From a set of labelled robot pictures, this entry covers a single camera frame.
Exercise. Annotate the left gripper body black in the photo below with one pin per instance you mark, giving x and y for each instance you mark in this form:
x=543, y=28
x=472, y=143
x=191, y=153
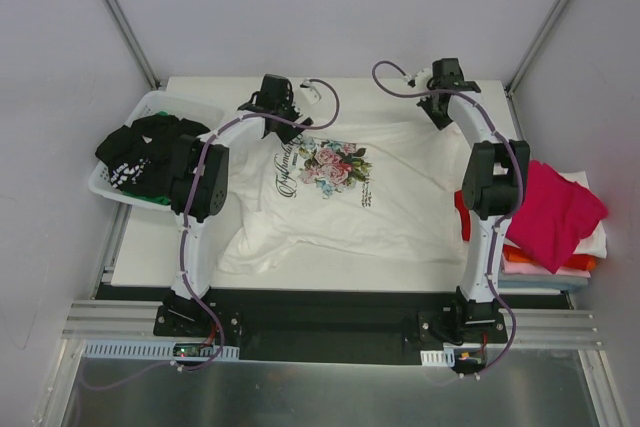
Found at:
x=285, y=126

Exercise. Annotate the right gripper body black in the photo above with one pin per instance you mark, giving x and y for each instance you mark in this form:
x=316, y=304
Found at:
x=435, y=112

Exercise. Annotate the white floral print t-shirt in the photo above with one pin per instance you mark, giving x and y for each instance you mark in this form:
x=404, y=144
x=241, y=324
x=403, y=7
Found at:
x=383, y=191

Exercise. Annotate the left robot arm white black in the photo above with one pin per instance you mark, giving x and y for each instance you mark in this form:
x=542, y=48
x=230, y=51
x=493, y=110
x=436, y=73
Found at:
x=198, y=186

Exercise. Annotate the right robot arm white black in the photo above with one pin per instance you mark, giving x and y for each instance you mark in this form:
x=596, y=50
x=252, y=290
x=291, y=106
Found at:
x=493, y=190

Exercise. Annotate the white plastic laundry basket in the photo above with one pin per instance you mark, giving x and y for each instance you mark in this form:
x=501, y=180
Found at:
x=181, y=106

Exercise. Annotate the red t-shirt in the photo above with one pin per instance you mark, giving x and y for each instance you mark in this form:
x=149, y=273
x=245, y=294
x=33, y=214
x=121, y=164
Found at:
x=464, y=216

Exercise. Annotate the black printed t-shirt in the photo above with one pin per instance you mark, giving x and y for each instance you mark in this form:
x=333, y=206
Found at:
x=112, y=149

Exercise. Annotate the magenta t-shirt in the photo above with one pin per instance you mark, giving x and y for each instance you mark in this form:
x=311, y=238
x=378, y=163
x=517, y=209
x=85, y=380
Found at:
x=555, y=215

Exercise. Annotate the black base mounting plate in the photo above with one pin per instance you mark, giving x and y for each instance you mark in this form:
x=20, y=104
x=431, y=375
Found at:
x=379, y=328

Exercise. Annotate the pink folded t-shirt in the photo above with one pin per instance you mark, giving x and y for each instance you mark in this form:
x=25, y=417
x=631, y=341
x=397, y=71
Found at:
x=532, y=269

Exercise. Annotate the light blue folded t-shirt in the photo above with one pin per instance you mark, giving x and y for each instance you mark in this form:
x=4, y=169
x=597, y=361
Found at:
x=560, y=283

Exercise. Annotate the orange folded t-shirt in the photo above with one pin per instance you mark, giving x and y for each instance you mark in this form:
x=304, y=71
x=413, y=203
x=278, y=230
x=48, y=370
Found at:
x=583, y=262

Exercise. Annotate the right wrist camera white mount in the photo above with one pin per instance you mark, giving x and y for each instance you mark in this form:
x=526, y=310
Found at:
x=420, y=80

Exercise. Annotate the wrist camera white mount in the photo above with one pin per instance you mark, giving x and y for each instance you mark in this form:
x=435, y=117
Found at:
x=420, y=80
x=309, y=92

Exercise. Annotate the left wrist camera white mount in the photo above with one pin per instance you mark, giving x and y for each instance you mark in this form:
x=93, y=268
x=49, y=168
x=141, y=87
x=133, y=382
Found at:
x=309, y=92

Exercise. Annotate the right aluminium frame post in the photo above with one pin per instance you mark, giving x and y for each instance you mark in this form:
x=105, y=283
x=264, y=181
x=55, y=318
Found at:
x=543, y=34

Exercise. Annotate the aluminium frame post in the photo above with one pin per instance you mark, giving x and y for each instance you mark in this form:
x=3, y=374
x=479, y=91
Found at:
x=543, y=34
x=128, y=36

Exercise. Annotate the left aluminium frame post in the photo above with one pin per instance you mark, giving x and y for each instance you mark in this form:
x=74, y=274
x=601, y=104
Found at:
x=128, y=36

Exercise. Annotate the right grey cable duct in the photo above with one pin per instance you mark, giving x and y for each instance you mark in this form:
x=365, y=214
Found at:
x=438, y=358

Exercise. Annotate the grey cable duct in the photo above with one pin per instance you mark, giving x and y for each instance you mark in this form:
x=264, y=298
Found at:
x=157, y=350
x=438, y=358

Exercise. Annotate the aluminium rail profile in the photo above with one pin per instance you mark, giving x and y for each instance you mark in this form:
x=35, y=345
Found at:
x=133, y=320

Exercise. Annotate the left grey cable duct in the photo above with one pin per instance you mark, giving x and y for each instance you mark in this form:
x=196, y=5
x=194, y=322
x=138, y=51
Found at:
x=157, y=350

